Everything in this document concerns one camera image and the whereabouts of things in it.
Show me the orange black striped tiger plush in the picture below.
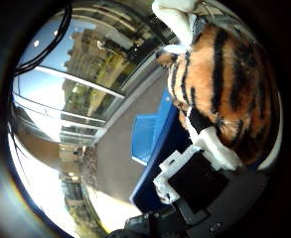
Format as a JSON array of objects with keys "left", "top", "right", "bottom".
[{"left": 151, "top": 0, "right": 282, "bottom": 167}]

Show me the dark blue plastic container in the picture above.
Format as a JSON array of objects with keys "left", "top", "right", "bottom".
[{"left": 128, "top": 87, "right": 195, "bottom": 213}]

